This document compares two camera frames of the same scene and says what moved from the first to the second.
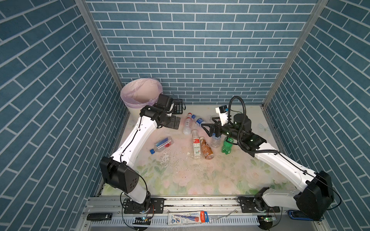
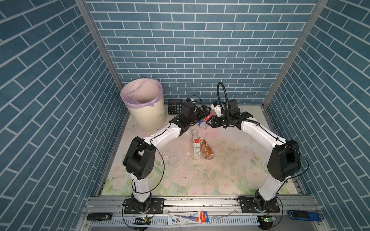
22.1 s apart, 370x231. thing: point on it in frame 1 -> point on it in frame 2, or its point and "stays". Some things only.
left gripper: x=172 y=123 -> x=205 y=112
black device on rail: x=99 y=217 stays
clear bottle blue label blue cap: x=198 y=121 stays
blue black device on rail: x=297 y=214 stays
